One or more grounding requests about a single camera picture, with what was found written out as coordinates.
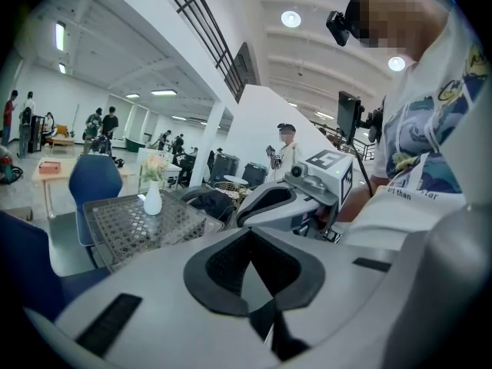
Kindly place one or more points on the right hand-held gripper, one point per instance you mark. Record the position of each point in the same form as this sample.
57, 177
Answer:
330, 175

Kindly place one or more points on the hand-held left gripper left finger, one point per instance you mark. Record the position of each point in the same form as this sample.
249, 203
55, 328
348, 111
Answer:
153, 321

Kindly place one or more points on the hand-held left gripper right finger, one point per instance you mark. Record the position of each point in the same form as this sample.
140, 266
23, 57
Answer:
338, 290

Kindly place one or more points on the white vase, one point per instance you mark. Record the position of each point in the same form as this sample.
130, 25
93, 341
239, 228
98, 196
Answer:
152, 202

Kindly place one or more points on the cream flowers bouquet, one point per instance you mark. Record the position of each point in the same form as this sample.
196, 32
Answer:
153, 167

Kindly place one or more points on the person's right forearm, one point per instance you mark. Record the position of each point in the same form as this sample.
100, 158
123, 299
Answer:
361, 202

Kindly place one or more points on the large black case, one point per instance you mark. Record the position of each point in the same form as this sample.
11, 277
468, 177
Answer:
225, 167
254, 175

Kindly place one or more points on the white round side table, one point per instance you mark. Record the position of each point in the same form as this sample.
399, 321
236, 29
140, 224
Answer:
235, 179

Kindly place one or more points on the black jacket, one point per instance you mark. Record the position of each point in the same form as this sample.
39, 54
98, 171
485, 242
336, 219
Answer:
211, 204

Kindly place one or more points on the glass-top wicker table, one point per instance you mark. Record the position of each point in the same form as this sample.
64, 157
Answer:
127, 225

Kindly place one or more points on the white sink cabinet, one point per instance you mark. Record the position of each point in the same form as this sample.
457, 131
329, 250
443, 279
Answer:
173, 169

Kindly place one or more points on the black tripod with monitor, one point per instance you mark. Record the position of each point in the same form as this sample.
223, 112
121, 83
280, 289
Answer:
348, 115

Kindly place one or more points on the white counter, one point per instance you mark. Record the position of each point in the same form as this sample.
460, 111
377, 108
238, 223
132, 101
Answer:
148, 155

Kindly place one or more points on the black slatted railing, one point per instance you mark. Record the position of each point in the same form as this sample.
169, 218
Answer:
242, 71

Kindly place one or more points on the blue padded chair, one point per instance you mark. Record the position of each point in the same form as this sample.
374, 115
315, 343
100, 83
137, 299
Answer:
27, 263
94, 179

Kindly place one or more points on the green bathtub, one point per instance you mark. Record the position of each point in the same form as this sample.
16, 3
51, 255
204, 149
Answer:
134, 144

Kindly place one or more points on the long ceiling light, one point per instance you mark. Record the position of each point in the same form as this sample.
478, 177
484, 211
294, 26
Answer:
163, 92
132, 95
62, 68
60, 36

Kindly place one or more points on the person's white printed shirt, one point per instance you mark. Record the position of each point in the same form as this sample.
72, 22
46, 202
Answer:
423, 129

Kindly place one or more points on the black backpack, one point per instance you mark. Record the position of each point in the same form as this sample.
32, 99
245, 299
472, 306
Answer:
102, 144

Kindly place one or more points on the light wooden work table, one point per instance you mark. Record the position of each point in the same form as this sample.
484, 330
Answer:
42, 175

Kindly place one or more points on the round ceiling light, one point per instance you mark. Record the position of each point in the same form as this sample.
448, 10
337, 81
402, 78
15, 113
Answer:
396, 64
291, 18

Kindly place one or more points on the low wooden bench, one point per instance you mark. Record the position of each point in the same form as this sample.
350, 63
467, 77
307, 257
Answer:
61, 141

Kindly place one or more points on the green and black bag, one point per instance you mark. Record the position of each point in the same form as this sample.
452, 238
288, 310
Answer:
9, 171

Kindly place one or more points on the thin coat rack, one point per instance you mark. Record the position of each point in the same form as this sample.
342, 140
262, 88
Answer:
76, 121

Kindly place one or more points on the yellow sofa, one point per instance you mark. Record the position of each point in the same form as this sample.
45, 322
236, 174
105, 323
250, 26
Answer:
62, 130

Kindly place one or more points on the person's head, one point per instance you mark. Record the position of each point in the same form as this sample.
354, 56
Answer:
403, 21

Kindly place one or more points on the black head-worn camera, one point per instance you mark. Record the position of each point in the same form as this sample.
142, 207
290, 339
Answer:
338, 27

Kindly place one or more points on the black upright frame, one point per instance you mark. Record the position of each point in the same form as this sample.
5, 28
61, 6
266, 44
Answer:
37, 133

